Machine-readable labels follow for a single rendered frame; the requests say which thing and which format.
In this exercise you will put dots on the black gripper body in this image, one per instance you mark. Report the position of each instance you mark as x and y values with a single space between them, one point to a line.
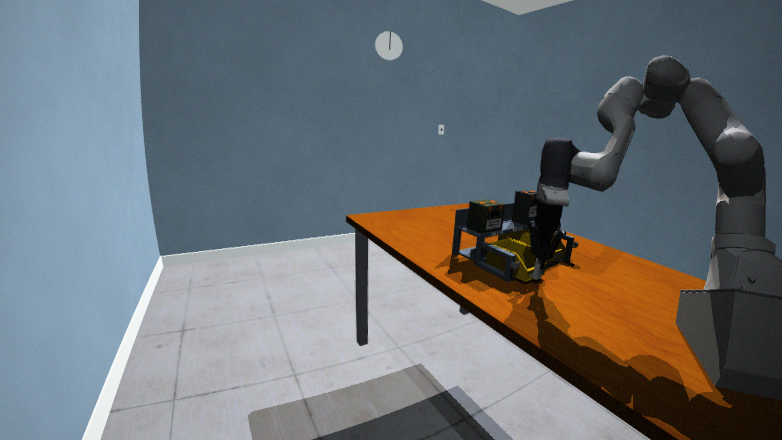
553 212

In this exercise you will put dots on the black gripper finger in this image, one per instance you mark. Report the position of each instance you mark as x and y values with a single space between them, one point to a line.
547 250
533 239

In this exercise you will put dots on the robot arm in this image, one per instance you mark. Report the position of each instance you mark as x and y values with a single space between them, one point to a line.
741 256

